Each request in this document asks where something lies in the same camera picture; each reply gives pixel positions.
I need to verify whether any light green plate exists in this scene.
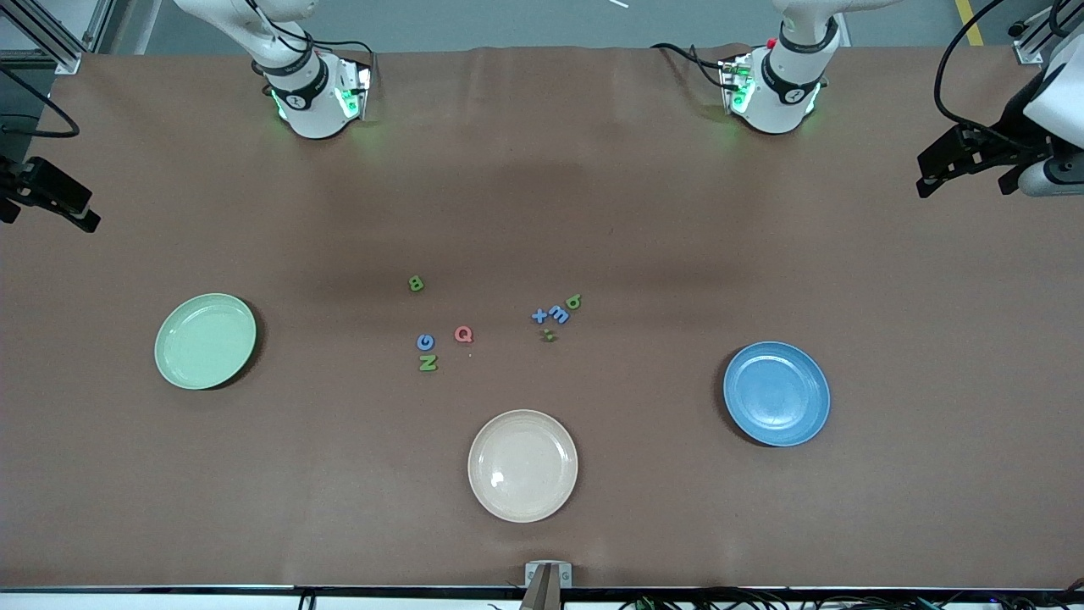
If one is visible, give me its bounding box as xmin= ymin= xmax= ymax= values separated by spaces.
xmin=154 ymin=293 xmax=257 ymax=391

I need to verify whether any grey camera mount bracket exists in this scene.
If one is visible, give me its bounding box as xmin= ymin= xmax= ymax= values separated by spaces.
xmin=518 ymin=561 xmax=573 ymax=610

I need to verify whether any beige plate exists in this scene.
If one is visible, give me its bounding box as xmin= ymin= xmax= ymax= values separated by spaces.
xmin=467 ymin=409 xmax=579 ymax=524

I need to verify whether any black base cable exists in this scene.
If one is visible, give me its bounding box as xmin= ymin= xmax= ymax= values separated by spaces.
xmin=320 ymin=37 xmax=375 ymax=62
xmin=650 ymin=42 xmax=731 ymax=90

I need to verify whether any brown table cover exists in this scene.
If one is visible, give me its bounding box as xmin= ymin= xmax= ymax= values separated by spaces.
xmin=0 ymin=44 xmax=1084 ymax=590

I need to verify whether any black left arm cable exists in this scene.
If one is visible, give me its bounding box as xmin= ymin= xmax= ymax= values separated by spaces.
xmin=933 ymin=0 xmax=1021 ymax=149

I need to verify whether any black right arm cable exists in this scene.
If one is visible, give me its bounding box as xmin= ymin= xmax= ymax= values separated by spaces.
xmin=0 ymin=66 xmax=82 ymax=140

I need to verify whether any blue plate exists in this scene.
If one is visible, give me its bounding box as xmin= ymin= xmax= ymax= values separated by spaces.
xmin=722 ymin=341 xmax=832 ymax=447

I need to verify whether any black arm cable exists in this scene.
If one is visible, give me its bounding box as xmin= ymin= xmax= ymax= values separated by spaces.
xmin=933 ymin=0 xmax=1021 ymax=149
xmin=0 ymin=66 xmax=82 ymax=140

